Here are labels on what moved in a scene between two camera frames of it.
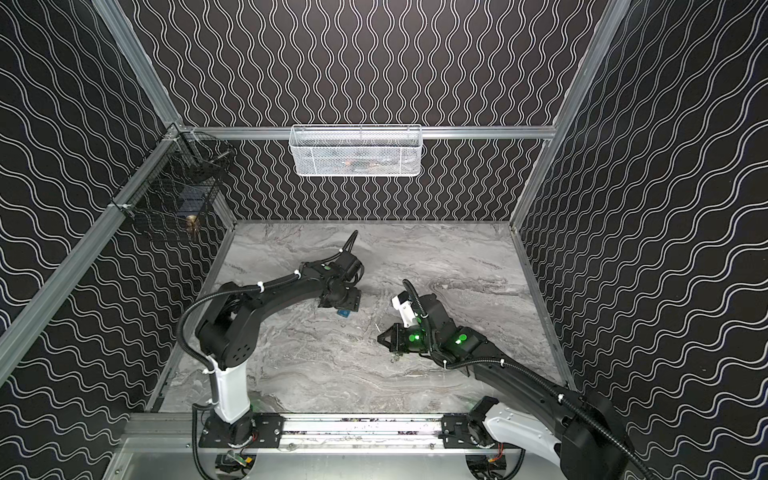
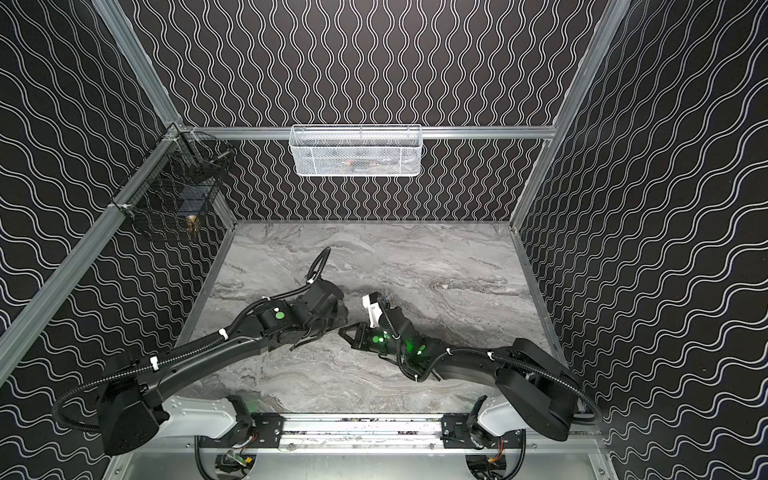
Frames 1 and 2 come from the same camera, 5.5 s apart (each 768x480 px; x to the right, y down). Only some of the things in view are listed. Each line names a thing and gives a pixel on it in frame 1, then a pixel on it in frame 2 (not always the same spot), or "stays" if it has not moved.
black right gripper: [397, 336] → [369, 335]
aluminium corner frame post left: [132, 49] stays
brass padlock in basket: [190, 220] stays
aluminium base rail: [163, 446] stays
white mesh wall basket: [356, 150] stays
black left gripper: [339, 297] → [321, 313]
